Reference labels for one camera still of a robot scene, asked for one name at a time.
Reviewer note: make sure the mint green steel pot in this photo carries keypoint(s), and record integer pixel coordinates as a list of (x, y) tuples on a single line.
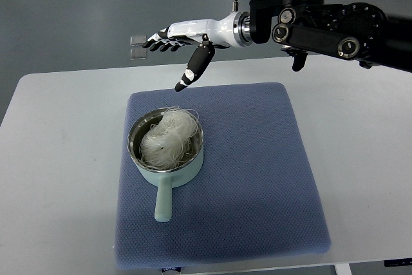
[(167, 180)]

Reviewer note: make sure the blue textured mat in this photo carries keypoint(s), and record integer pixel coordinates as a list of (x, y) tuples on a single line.
[(254, 197)]

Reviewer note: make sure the white vermicelli bundle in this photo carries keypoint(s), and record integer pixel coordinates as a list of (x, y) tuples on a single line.
[(164, 146)]

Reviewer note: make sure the upper metal floor plate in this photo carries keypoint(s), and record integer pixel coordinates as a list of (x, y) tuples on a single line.
[(138, 40)]

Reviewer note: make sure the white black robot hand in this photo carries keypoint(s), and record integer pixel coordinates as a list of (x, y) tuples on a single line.
[(207, 35)]

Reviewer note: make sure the white table leg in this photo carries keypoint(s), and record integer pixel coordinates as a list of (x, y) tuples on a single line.
[(342, 269)]

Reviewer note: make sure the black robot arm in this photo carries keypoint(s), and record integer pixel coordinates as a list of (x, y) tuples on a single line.
[(357, 31)]

